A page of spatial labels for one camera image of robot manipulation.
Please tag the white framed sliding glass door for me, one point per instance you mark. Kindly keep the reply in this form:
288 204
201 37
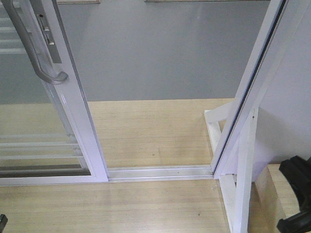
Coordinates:
47 135

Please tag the silver door handle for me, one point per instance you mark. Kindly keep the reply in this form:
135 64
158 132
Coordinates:
29 46

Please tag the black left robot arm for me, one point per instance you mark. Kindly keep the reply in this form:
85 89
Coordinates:
3 222

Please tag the aluminium floor door track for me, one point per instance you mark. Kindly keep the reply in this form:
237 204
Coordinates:
159 173

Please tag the white triangular support brace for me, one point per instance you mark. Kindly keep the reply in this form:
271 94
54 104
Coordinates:
236 175

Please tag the light wooden box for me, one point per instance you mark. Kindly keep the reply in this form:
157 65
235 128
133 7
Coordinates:
272 199

